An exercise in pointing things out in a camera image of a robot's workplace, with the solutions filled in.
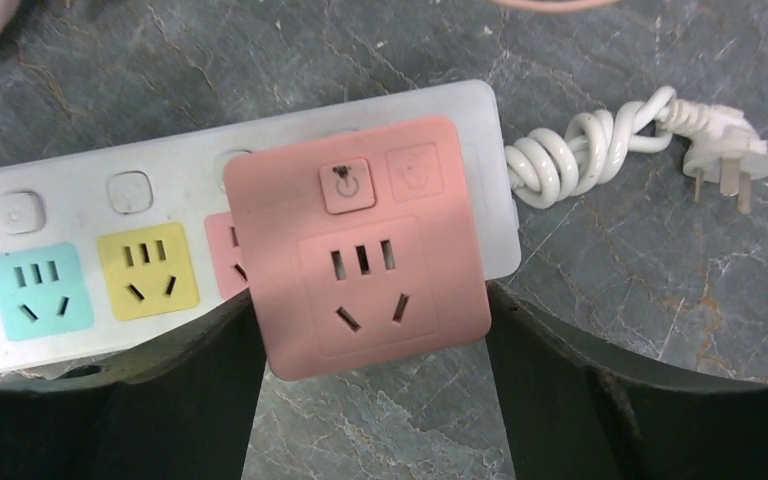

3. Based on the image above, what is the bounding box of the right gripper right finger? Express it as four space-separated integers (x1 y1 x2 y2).
486 283 768 479

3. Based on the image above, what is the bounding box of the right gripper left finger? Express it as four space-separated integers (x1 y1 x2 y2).
0 293 265 479

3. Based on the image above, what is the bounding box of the white multicolour power strip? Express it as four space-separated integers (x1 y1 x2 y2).
0 79 768 384

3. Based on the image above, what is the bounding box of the pink cube socket adapter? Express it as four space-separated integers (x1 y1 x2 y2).
223 116 491 381

